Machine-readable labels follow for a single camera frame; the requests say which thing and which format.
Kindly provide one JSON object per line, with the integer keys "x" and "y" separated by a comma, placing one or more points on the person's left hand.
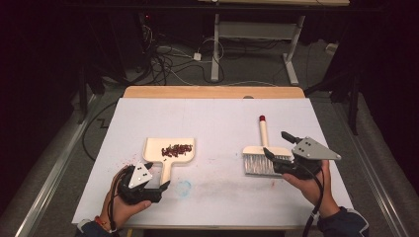
{"x": 123, "y": 209}

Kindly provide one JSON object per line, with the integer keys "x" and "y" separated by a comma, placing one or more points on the person's right hand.
{"x": 316, "y": 192}

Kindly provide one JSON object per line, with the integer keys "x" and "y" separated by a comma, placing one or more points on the metal floor rail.
{"x": 56, "y": 164}
{"x": 383, "y": 200}

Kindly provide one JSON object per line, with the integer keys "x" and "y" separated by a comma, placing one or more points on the white-legged desk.
{"x": 253, "y": 30}

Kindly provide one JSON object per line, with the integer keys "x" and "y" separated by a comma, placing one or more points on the pile of red beans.
{"x": 176, "y": 150}

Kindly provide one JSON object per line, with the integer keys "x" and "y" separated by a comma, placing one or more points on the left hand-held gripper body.
{"x": 140, "y": 177}

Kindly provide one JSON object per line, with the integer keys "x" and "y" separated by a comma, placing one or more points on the white power strip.
{"x": 331, "y": 48}

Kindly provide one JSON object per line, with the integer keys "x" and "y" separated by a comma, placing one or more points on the white table cover sheet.
{"x": 214, "y": 118}

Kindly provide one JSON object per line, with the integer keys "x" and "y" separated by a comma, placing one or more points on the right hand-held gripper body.
{"x": 309, "y": 154}

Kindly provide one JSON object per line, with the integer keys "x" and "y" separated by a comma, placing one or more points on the black metal stand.
{"x": 353, "y": 105}

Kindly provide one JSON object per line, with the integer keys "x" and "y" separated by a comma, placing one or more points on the cream dustpan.
{"x": 156, "y": 148}

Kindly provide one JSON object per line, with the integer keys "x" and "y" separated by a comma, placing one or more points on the white power adapter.
{"x": 197, "y": 56}

